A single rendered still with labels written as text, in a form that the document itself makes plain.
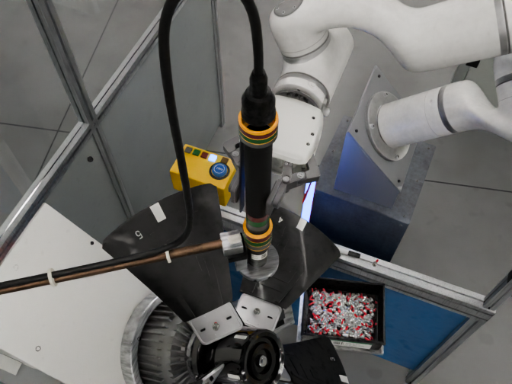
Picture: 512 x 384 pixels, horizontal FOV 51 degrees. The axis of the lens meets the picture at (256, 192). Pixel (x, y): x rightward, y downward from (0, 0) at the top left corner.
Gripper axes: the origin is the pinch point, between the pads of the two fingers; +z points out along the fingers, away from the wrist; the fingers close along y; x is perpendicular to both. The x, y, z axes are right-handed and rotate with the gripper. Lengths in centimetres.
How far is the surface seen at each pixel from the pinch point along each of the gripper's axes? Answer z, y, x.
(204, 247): 5.0, 6.1, -11.4
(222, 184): -33, 22, -57
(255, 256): 1.9, -0.8, -15.4
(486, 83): -180, -50, -135
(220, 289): 2.3, 6.0, -33.9
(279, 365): 8.2, -8.3, -45.9
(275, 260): -0.6, -3.2, -19.9
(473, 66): -178, -41, -126
